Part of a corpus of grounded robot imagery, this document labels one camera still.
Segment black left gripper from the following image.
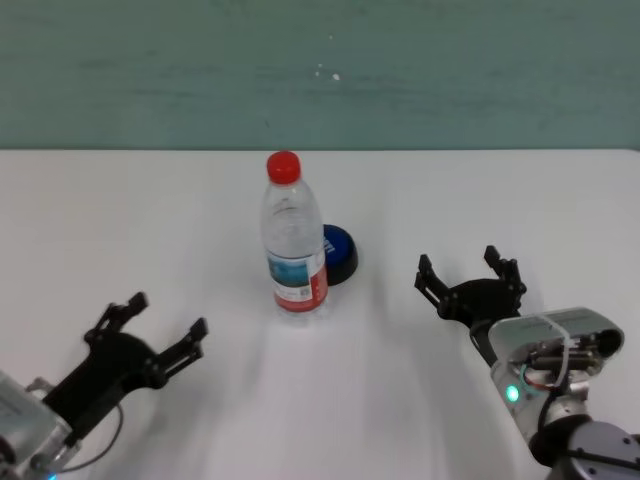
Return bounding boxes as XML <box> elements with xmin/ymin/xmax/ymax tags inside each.
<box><xmin>42</xmin><ymin>292</ymin><xmax>209</xmax><ymax>446</ymax></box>

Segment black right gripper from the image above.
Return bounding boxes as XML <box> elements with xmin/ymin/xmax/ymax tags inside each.
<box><xmin>413</xmin><ymin>244</ymin><xmax>529</xmax><ymax>366</ymax></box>

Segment blue push button black base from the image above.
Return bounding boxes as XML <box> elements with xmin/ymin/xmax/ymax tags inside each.
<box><xmin>322</xmin><ymin>223</ymin><xmax>360</xmax><ymax>287</ymax></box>

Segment clear water bottle red cap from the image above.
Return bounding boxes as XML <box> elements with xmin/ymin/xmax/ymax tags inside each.
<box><xmin>259</xmin><ymin>150</ymin><xmax>331</xmax><ymax>329</ymax></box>

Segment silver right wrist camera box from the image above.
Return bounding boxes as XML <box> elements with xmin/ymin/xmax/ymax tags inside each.
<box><xmin>487</xmin><ymin>306</ymin><xmax>626</xmax><ymax>386</ymax></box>

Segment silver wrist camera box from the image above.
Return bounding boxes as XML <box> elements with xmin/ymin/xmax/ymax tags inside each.
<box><xmin>0</xmin><ymin>370</ymin><xmax>71</xmax><ymax>451</ymax></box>
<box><xmin>487</xmin><ymin>306</ymin><xmax>626</xmax><ymax>386</ymax></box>

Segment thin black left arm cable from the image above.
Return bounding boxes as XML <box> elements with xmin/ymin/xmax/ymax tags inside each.
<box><xmin>49</xmin><ymin>403</ymin><xmax>124</xmax><ymax>475</ymax></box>

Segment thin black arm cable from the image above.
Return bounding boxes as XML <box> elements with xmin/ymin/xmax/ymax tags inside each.
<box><xmin>49</xmin><ymin>403</ymin><xmax>124</xmax><ymax>475</ymax></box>
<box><xmin>535</xmin><ymin>387</ymin><xmax>560</xmax><ymax>444</ymax></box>

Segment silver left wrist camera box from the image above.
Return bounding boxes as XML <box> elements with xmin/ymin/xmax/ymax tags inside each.
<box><xmin>0</xmin><ymin>370</ymin><xmax>71</xmax><ymax>451</ymax></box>

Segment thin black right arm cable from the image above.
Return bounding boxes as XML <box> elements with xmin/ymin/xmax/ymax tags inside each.
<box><xmin>535</xmin><ymin>387</ymin><xmax>560</xmax><ymax>444</ymax></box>

